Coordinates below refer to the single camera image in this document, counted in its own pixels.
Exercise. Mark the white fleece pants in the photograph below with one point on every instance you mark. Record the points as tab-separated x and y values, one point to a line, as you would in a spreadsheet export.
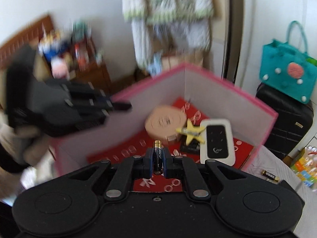
173	34

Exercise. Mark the brown wooden nightstand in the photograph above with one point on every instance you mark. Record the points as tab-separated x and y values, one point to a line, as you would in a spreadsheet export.
96	76

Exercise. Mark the colourful cardboard box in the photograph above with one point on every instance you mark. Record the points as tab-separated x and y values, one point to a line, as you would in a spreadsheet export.
304	168

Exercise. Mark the cluster of bottles and jars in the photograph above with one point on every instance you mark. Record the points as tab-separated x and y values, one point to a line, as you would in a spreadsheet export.
62	54

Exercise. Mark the black suitcase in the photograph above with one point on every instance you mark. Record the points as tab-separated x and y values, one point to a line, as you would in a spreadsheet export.
284	119

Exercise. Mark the white mobile router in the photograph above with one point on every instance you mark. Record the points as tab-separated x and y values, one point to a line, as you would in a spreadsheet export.
218	141

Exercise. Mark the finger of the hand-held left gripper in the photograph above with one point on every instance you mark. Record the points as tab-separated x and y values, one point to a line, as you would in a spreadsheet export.
121	105

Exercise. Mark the person's left forearm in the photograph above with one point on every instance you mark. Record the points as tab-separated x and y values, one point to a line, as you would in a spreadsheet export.
10	158

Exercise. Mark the pink cardboard box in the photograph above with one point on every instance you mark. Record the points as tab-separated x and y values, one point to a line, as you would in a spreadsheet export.
210	89

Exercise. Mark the black gold AA battery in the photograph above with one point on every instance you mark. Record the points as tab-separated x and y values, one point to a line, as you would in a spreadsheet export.
158	153
270	175

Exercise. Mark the yellow starfish hair clip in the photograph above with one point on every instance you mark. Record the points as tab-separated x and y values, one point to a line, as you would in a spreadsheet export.
192	131

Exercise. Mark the brown wooden headboard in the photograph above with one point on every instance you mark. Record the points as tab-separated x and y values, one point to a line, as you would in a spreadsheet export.
22	37

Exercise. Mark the pink round compact case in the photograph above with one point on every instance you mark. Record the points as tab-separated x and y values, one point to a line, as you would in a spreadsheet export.
163	121

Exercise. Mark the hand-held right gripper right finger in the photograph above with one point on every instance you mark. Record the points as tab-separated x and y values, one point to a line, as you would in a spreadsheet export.
166	160

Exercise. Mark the pale printed plastic bag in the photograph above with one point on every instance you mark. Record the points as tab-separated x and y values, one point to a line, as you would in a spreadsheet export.
154	64

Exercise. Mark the teal felt handbag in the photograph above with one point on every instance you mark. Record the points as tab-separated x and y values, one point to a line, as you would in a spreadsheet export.
279	64

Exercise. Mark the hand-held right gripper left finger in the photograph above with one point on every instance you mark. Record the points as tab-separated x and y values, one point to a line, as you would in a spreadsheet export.
148	158

